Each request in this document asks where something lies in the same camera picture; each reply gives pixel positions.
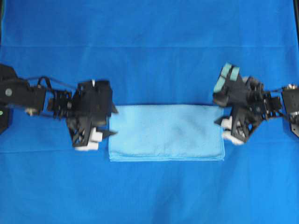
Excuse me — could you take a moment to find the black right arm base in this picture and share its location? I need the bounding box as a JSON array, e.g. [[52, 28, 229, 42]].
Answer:
[[289, 114, 299, 137]]

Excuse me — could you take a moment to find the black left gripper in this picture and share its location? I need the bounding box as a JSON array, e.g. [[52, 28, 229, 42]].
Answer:
[[66, 81, 119, 151]]

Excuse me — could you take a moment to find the light blue towel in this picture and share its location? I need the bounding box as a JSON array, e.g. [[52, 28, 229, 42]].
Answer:
[[109, 105, 225, 162]]

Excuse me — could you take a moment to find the blue table cloth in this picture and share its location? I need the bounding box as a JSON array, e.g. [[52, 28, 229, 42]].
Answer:
[[0, 0, 299, 224]]

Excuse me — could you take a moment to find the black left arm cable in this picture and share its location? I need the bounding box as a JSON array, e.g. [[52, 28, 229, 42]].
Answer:
[[25, 76, 79, 92]]

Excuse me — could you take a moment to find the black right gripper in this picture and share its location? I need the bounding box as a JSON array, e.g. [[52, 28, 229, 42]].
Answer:
[[214, 81, 262, 144]]

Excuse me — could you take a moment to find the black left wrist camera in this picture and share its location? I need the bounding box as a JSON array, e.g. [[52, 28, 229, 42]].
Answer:
[[86, 80, 113, 126]]

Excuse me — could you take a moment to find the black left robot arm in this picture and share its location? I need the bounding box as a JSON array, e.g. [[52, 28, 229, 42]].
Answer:
[[0, 64, 118, 151]]

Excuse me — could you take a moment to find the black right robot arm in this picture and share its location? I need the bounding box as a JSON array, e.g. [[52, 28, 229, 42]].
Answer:
[[213, 76, 299, 143]]

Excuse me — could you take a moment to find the right wrist camera teal tape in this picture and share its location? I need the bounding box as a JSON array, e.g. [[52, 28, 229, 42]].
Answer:
[[212, 62, 249, 108]]

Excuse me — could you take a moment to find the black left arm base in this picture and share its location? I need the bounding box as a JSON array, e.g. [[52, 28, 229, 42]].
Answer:
[[0, 107, 13, 134]]

